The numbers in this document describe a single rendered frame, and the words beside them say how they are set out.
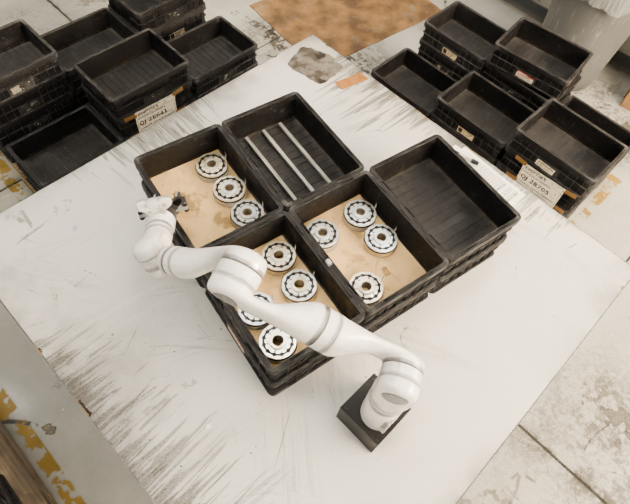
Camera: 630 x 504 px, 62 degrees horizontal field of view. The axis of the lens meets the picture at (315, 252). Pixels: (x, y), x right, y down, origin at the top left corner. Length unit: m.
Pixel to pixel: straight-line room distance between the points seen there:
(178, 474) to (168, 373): 0.27
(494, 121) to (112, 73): 1.82
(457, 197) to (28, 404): 1.83
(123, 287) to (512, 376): 1.21
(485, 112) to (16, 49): 2.24
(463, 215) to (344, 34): 2.16
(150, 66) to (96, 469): 1.74
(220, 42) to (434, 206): 1.63
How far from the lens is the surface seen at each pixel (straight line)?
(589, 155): 2.70
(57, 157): 2.70
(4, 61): 2.88
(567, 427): 2.57
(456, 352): 1.68
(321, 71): 2.30
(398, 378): 1.14
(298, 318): 1.04
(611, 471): 2.61
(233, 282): 1.00
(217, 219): 1.65
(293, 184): 1.73
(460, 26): 3.30
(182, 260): 1.15
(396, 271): 1.59
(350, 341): 1.08
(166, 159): 1.75
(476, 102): 2.86
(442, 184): 1.83
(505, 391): 1.70
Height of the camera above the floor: 2.19
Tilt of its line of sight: 59 degrees down
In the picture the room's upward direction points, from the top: 9 degrees clockwise
